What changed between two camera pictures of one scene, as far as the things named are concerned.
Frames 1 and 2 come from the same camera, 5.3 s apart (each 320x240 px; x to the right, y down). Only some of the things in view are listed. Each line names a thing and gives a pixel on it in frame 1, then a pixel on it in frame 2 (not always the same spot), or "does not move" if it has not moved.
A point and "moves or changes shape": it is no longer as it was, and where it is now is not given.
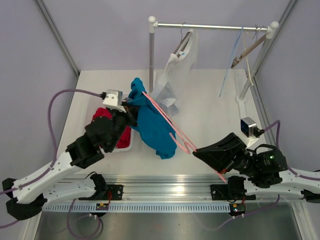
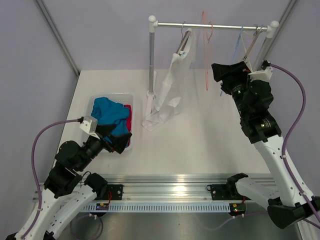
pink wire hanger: (187, 142) → (206, 41)
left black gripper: (131, 115) → (118, 141)
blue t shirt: (154, 128) moves or changes shape
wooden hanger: (247, 51) → (252, 44)
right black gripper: (219, 154) → (221, 71)
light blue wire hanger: (231, 59) does not move
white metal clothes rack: (271, 31) does not move
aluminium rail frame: (165, 188) does not move
